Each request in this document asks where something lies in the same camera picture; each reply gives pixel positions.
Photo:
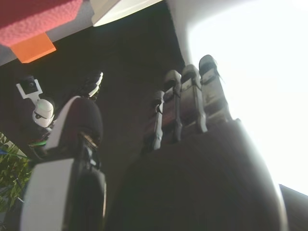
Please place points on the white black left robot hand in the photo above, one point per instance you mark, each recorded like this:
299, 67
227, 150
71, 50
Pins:
192, 183

